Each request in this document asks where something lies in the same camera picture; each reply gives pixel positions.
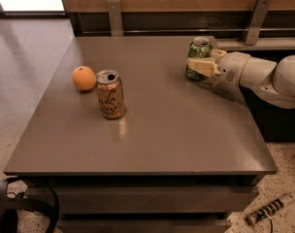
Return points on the metal bracket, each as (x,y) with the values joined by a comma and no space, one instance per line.
(257,18)
(115,18)

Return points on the grey drawer cabinet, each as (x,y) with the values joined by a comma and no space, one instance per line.
(181,160)

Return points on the orange LaCroix can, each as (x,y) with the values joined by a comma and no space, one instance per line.
(110,94)

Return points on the orange fruit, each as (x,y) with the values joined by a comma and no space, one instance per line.
(83,78)

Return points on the white power strip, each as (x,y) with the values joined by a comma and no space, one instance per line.
(270,209)

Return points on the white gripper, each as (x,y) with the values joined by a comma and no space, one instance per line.
(233,67)

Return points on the left metal bracket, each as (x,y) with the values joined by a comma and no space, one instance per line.
(115,18)

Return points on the right metal bracket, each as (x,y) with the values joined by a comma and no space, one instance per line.
(257,18)

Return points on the green soda can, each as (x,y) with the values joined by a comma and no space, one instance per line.
(200,47)

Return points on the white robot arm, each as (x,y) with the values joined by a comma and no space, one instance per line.
(273,82)

